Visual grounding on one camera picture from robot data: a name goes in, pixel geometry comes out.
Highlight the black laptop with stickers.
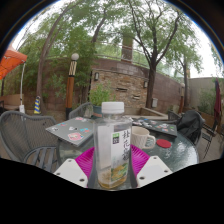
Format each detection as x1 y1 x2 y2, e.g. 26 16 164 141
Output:
131 116 179 138

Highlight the green plant in teal pot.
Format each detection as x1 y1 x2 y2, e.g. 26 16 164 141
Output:
88 83 113 119

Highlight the leaning green tree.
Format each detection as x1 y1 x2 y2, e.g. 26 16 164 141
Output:
19 0 111 116

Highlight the black metal chair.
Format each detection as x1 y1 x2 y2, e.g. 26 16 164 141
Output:
201 118 218 154

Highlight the flat round red coaster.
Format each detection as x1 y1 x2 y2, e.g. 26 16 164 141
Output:
156 138 173 149

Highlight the orange canopy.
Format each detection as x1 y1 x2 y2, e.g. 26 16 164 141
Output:
0 44 28 114

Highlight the wooden lamp post with globe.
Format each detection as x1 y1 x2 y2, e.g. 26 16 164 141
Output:
65 52 80 119

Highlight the clear plastic drink bottle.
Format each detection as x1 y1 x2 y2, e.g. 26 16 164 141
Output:
92 101 134 191

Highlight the folded dark red umbrella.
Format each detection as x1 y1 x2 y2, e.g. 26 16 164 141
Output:
213 78 223 118

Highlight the white ribbed ceramic mug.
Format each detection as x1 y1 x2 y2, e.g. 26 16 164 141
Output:
130 125 157 150

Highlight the tall forked tree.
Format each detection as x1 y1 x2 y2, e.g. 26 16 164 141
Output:
126 0 201 108

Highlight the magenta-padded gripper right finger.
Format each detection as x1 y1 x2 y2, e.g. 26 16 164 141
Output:
129 144 174 189

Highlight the blue yellow striped cone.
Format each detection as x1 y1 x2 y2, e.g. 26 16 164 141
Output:
33 95 42 115

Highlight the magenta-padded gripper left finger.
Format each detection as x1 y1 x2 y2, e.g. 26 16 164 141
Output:
53 146 98 189

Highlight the grey laptop with stickers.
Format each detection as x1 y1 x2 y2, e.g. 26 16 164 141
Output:
45 116 95 148

